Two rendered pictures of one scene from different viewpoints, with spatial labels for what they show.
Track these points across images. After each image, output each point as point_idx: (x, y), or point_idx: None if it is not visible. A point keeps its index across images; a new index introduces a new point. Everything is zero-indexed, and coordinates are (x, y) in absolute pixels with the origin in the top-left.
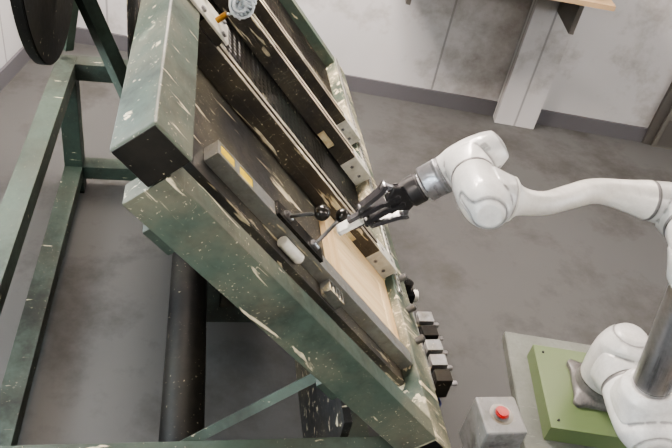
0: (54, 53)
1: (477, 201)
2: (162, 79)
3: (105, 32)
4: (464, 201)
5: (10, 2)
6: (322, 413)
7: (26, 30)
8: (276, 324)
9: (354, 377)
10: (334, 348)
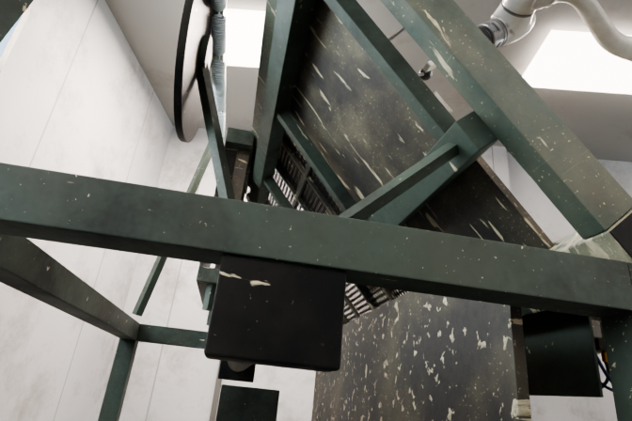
0: (182, 102)
1: None
2: None
3: (215, 119)
4: None
5: (184, 2)
6: (462, 380)
7: (186, 23)
8: None
9: (497, 66)
10: (466, 22)
